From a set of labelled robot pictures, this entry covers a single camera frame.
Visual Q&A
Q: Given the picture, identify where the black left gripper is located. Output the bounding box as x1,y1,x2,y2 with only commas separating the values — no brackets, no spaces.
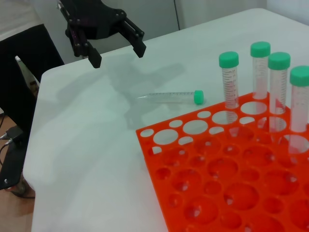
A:
57,0,147,69

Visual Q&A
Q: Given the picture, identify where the green-capped clear test tube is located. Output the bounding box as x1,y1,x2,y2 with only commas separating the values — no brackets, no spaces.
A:
137,90,205,106
250,41,271,100
267,52,291,132
289,65,309,155
218,51,240,125

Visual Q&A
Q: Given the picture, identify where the orange plastic test tube rack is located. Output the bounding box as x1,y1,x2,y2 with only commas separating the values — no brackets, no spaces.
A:
135,91,309,232

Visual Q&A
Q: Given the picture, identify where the small black connector box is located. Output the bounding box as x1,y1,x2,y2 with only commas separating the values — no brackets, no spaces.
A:
5,125,24,146

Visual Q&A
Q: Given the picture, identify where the thin grey floor cable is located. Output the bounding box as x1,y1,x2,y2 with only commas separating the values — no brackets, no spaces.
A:
0,138,13,168

